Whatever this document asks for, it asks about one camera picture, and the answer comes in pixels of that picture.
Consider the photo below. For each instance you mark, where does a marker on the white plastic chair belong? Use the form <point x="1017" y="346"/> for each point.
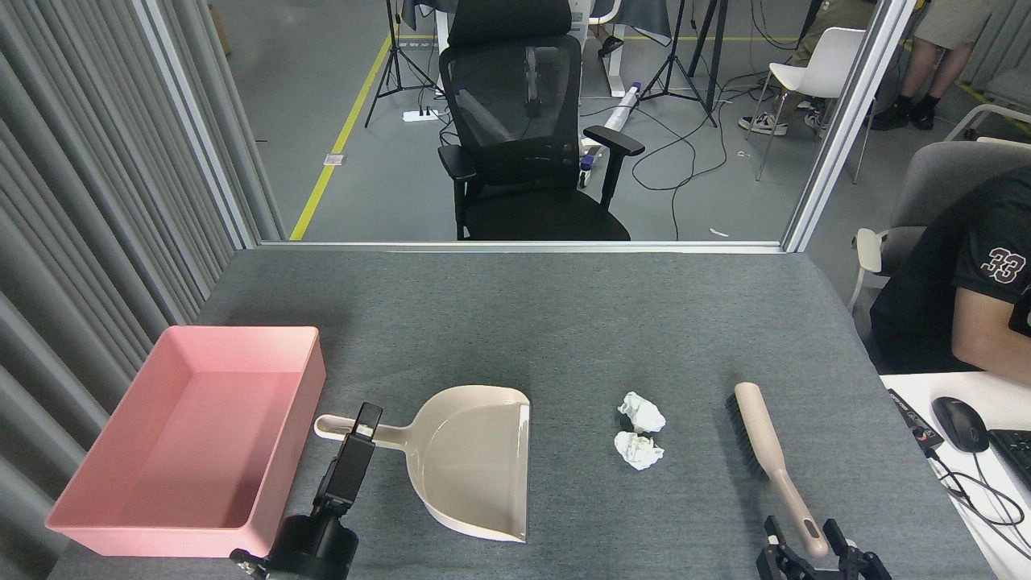
<point x="830" y="56"/>

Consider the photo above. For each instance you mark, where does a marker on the white desk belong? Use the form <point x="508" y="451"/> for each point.
<point x="1007" y="568"/>

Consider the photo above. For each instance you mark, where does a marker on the black mesh office chair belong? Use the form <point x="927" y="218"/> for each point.
<point x="523" y="209"/>

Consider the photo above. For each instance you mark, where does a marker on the seated person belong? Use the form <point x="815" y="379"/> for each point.
<point x="926" y="282"/>

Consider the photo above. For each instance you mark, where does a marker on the metal floor plate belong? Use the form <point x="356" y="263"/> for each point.
<point x="334" y="159"/>

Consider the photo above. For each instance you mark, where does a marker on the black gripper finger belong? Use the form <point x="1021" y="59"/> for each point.
<point x="777" y="560"/>
<point x="855" y="564"/>

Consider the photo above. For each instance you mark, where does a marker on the black tripod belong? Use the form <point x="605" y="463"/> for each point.
<point x="675" y="56"/>
<point x="394" y="48"/>

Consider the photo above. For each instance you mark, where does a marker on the person's right forearm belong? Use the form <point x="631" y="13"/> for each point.
<point x="987" y="350"/>

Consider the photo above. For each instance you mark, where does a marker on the standing person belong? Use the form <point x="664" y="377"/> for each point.
<point x="958" y="16"/>

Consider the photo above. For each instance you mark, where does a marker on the person's foot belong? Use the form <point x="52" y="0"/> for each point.
<point x="610" y="47"/>

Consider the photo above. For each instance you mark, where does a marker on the silver frame rail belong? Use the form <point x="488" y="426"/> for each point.
<point x="523" y="246"/>

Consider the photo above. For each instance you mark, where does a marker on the black computer mouse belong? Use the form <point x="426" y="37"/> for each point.
<point x="960" y="423"/>

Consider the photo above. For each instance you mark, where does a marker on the grey pleated curtain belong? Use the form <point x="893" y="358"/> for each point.
<point x="64" y="201"/>

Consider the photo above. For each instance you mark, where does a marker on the silver frame post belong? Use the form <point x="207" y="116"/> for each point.
<point x="201" y="121"/>
<point x="846" y="121"/>

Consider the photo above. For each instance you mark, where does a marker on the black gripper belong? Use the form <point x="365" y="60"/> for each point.
<point x="314" y="548"/>

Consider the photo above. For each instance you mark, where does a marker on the grey armchair white armrest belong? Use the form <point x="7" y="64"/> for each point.
<point x="942" y="177"/>

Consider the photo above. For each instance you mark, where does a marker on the black keyboard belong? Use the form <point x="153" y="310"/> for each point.
<point x="1016" y="455"/>

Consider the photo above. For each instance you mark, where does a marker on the white tube with blue ends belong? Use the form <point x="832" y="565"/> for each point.
<point x="622" y="106"/>

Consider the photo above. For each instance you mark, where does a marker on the white power strip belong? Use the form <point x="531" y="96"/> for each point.
<point x="420" y="115"/>

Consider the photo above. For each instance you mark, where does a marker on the beige plastic dustpan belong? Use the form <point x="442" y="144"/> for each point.
<point x="475" y="459"/>

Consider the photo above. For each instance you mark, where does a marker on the small black controller device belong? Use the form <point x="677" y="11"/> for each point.
<point x="914" y="419"/>

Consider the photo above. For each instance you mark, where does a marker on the pink plastic bin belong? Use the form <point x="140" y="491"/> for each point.
<point x="185" y="435"/>

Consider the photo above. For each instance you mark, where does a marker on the white paper ball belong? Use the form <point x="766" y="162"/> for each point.
<point x="642" y="411"/>
<point x="638" y="449"/>

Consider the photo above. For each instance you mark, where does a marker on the person beside white chair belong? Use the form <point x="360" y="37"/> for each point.
<point x="838" y="20"/>

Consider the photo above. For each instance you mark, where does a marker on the beige hand brush black bristles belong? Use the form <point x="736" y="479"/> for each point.
<point x="765" y="435"/>

